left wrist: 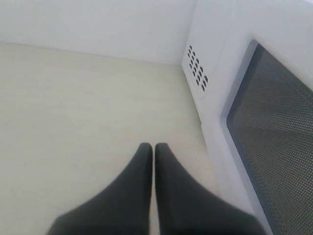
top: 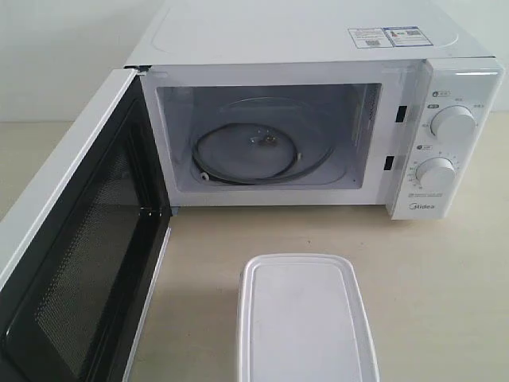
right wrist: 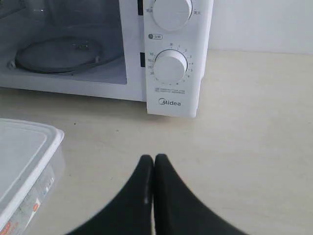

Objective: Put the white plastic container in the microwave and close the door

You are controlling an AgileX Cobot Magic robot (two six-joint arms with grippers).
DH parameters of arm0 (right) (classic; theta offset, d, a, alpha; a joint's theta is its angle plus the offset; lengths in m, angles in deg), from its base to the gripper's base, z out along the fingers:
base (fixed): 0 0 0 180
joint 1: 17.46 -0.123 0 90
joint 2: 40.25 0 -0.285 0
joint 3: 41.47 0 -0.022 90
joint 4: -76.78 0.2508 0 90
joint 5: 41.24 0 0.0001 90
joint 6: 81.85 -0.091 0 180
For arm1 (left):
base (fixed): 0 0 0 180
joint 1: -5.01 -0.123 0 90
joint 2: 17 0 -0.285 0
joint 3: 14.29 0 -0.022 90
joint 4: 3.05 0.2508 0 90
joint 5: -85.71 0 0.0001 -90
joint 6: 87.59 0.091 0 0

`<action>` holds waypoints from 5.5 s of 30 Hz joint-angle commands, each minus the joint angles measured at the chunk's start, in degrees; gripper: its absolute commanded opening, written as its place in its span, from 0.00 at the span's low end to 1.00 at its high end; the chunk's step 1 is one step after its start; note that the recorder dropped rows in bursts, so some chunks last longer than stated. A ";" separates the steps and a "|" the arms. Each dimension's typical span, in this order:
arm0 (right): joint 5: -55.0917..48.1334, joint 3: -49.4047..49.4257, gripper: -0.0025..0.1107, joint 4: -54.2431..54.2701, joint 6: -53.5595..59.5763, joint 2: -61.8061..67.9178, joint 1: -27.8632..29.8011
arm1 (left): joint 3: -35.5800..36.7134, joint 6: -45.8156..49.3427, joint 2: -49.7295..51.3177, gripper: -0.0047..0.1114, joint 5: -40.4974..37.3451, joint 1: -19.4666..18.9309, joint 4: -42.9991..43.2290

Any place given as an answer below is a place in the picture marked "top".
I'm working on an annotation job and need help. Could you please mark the white lidded plastic container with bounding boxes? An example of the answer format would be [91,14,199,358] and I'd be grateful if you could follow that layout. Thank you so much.
[235,253,380,381]

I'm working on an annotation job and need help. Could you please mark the white microwave door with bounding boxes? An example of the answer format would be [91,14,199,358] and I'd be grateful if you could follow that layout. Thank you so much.
[1,67,172,381]

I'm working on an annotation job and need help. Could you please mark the white Midea microwave oven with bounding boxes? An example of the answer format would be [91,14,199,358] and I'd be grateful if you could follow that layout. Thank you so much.
[126,1,504,220]

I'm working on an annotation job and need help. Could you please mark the glass turntable plate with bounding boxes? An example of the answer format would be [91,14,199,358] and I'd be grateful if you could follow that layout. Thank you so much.
[192,96,335,186]

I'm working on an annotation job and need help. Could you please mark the upper white power knob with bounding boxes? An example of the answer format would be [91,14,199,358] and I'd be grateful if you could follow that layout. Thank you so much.
[430,105,476,142]

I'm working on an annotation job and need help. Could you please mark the blue white label sticker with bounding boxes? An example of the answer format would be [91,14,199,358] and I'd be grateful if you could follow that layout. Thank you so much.
[348,26,433,49]

